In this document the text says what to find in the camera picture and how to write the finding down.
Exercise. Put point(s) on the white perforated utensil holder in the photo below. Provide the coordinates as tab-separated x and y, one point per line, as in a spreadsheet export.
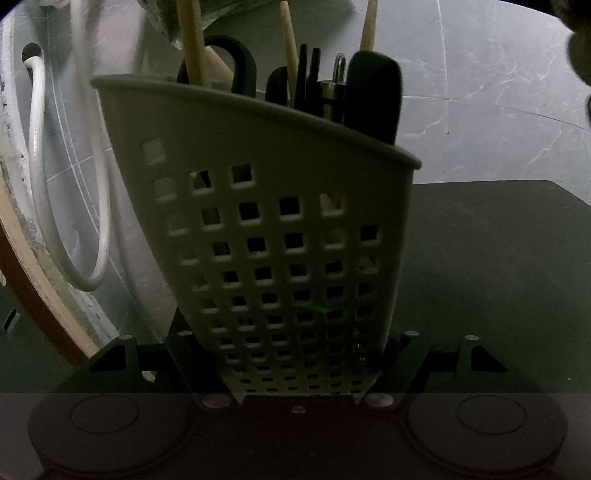
138	120

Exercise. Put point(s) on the wooden door frame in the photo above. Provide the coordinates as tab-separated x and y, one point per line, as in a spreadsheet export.
27	295

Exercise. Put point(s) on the clear bag of dried leaves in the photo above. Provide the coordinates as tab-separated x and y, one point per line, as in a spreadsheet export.
240	18

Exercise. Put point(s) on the black chopstick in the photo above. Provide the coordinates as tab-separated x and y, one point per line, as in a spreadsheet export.
302	74
315	78

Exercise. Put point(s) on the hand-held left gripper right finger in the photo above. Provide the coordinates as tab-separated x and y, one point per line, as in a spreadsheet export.
411	353

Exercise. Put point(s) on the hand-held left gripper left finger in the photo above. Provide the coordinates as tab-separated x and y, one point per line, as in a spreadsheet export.
180	350

